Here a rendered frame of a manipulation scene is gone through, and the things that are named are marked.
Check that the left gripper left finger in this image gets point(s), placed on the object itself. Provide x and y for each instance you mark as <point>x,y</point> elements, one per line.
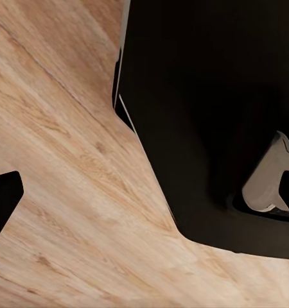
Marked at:
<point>11,192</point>

